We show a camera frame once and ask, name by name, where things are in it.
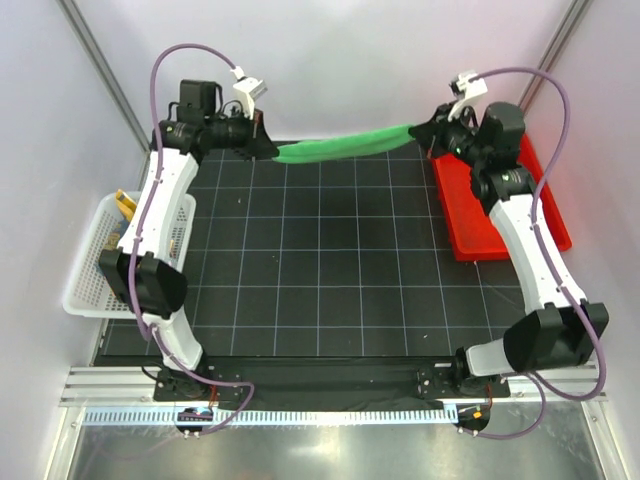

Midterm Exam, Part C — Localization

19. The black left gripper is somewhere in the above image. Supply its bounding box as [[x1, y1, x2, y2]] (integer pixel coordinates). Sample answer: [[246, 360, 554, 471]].
[[204, 106, 279, 163]]

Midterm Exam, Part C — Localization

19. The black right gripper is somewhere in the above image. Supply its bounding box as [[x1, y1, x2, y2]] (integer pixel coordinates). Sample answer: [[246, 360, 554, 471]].
[[410, 102, 490, 170]]

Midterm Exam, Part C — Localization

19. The green microfiber towel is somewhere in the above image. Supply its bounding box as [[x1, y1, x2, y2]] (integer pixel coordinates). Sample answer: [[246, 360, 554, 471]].
[[273, 124, 413, 164]]

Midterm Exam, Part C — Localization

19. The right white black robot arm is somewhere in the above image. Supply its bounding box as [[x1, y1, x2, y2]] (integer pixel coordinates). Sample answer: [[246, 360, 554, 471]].
[[408, 102, 609, 399]]

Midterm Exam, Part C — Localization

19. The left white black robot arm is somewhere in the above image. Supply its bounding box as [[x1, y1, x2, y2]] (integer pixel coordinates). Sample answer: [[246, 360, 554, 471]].
[[98, 76, 279, 400]]

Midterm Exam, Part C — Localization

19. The red plastic bin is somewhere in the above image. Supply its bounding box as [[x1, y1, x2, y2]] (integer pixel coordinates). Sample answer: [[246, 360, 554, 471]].
[[432, 134, 573, 262]]

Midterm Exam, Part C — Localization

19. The yellow patterned towel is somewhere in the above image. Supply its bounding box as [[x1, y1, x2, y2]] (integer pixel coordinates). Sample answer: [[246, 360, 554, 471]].
[[104, 189, 137, 250]]

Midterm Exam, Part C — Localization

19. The white perforated plastic basket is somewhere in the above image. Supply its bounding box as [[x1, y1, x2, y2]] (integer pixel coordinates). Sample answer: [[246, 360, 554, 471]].
[[62, 193, 197, 320]]

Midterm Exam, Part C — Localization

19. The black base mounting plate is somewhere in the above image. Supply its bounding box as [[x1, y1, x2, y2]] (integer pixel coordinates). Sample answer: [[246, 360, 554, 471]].
[[153, 355, 511, 412]]

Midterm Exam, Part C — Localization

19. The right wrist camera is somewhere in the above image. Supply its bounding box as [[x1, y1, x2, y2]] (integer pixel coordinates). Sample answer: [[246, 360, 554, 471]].
[[447, 70, 488, 122]]

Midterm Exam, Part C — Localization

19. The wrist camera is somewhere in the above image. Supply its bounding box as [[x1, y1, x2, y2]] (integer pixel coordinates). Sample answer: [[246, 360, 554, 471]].
[[231, 66, 268, 120], [447, 70, 488, 122]]

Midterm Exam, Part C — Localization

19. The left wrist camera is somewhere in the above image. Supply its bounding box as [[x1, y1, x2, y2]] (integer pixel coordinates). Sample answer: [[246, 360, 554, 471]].
[[231, 66, 268, 120]]

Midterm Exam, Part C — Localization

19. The aluminium frame rail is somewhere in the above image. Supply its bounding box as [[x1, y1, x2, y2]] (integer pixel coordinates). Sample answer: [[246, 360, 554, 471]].
[[58, 360, 609, 427]]

